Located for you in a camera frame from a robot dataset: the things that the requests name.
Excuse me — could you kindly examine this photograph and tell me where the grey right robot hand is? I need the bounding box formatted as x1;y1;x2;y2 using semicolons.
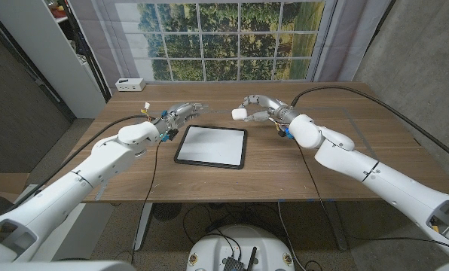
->
240;94;301;137

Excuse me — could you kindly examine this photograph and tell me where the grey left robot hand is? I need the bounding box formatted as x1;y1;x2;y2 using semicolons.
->
151;102;210;143

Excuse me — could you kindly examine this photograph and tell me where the white AirPods case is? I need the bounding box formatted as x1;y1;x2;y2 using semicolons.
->
231;108;249;122

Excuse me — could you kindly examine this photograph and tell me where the white power strip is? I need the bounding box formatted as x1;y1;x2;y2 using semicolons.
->
115;78;147;93

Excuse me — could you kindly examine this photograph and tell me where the printed window backdrop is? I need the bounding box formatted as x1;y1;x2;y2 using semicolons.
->
68;0;393;91

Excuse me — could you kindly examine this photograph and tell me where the black round floor grille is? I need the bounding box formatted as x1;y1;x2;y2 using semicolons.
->
151;202;183;222

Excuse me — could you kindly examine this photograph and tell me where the black backdrop stand pole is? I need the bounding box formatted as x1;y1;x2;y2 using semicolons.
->
60;0;112;103

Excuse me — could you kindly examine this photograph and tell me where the grey table leg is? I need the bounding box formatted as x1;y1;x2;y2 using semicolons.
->
322;201;349;252
132;202;154;252

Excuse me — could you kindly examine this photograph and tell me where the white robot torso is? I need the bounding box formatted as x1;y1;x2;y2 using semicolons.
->
185;224;296;271

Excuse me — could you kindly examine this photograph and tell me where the white cabinet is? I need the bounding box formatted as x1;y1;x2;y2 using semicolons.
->
0;0;112;120

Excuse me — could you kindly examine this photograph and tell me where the white flat floor board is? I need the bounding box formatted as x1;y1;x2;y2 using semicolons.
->
32;202;115;261

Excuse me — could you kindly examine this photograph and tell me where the black radio module with antenna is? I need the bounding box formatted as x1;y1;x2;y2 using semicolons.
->
222;246;258;271

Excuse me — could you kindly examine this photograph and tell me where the cardboard box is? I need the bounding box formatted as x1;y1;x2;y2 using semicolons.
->
0;172;31;202

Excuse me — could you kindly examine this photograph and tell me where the tablet with black frame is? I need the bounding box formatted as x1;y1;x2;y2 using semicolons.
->
173;124;249;171

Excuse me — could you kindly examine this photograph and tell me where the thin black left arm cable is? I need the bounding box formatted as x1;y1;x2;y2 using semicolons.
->
130;139;163;266

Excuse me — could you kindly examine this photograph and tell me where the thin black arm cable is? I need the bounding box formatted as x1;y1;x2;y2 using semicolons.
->
130;139;163;266
295;139;449;255

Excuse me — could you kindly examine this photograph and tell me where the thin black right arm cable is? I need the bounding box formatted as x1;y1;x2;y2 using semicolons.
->
295;139;449;255

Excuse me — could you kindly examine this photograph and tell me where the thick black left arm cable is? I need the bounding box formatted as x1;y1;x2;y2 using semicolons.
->
5;114;152;214

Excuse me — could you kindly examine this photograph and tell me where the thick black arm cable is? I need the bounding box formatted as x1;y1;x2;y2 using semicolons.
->
290;85;449;166
5;114;152;214

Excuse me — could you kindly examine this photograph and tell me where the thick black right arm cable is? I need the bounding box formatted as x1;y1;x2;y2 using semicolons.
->
290;85;449;166

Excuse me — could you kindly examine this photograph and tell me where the black floor cable bundle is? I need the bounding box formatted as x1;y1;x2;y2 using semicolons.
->
182;202;286;245

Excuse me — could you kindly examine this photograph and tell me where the grey floor cable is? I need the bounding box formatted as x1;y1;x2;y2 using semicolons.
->
276;201;298;270

